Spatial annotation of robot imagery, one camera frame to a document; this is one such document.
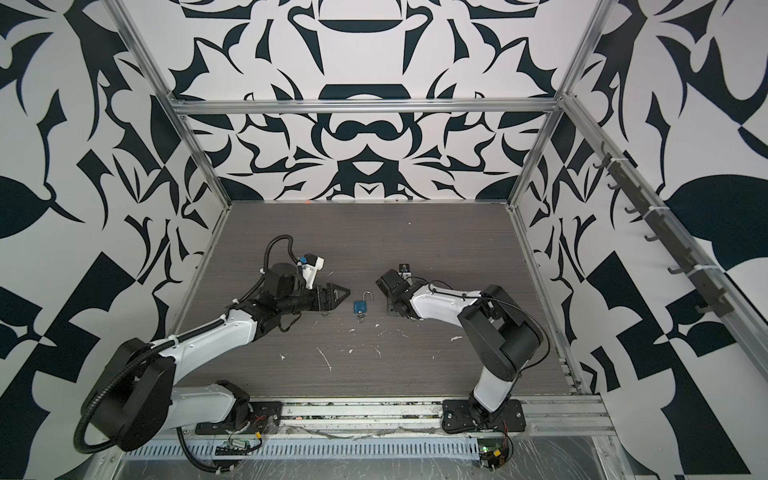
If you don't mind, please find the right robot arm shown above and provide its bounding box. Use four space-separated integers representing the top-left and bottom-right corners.
376 269 551 434

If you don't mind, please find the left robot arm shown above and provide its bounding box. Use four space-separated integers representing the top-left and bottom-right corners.
72 234 350 474

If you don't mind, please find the blue padlock middle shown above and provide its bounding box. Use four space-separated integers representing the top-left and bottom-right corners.
353 291 374 323

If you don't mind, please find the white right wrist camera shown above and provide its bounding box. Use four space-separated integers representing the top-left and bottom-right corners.
398 263 412 281

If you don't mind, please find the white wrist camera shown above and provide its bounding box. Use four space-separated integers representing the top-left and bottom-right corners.
398 263 412 281
297 254 325 290

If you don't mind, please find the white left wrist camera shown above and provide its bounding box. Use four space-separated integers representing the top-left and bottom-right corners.
297 254 325 290

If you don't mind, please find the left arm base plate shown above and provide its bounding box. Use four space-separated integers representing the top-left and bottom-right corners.
194 401 284 435

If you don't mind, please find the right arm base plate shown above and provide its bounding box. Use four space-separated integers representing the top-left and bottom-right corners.
441 397 527 434

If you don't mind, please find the white cable duct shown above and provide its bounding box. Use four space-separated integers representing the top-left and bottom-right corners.
122 436 481 462

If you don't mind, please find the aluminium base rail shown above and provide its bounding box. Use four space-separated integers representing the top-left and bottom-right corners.
280 395 616 436

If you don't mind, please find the wall hook rail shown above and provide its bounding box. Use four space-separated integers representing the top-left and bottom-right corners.
595 151 736 318

